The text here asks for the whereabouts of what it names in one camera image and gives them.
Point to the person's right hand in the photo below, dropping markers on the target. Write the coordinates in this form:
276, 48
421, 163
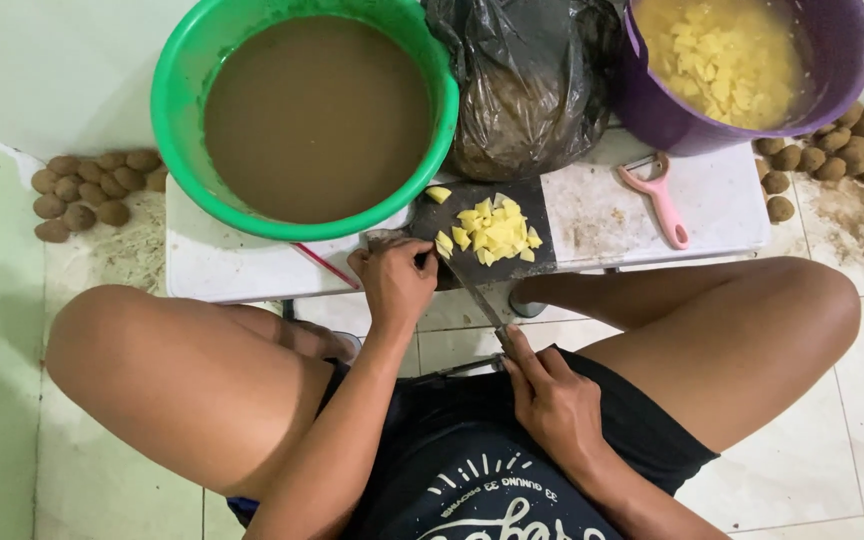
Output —
556, 409

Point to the person's left hand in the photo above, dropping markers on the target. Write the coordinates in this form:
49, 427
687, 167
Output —
393, 285

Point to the person's left fingers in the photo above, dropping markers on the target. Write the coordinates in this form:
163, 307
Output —
423, 261

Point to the steel kitchen knife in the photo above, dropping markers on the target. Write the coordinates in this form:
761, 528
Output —
481, 300

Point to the black cutting board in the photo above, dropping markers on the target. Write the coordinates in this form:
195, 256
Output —
488, 259

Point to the single diced potato piece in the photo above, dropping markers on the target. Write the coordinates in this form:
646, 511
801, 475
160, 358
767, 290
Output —
438, 194

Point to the pile of diced potato pieces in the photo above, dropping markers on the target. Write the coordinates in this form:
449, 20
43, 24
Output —
496, 232

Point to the red thin stick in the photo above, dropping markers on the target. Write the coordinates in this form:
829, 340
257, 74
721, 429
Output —
325, 265

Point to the grey sandal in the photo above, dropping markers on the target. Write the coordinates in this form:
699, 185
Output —
528, 306
346, 346

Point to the black shorts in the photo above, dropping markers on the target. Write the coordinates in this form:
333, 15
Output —
432, 409

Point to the muddy brown water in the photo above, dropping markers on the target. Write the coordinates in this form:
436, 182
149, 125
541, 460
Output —
317, 120

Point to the black plastic bag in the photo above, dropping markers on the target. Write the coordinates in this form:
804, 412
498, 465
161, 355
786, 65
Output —
533, 82

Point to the black printed shirt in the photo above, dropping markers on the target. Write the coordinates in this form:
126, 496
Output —
469, 487

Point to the pink vegetable peeler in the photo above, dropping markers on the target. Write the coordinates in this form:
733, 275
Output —
661, 199

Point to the person's left leg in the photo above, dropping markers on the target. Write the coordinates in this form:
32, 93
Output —
184, 390

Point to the person's leg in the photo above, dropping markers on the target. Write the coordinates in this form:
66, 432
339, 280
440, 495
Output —
724, 337
184, 390

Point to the white low table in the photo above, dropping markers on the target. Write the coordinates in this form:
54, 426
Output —
702, 202

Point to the green plastic basin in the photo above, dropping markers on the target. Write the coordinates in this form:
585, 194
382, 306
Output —
177, 112

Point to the person's right leg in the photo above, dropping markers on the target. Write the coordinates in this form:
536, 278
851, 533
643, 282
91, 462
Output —
724, 337

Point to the heap of brown unpeeled potatoes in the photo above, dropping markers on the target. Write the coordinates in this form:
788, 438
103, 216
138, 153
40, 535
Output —
844, 150
83, 193

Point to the heap of cut potato in water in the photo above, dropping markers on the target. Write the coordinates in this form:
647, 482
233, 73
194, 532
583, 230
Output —
721, 64

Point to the purple plastic bucket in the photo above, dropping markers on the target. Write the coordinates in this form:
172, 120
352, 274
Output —
837, 60

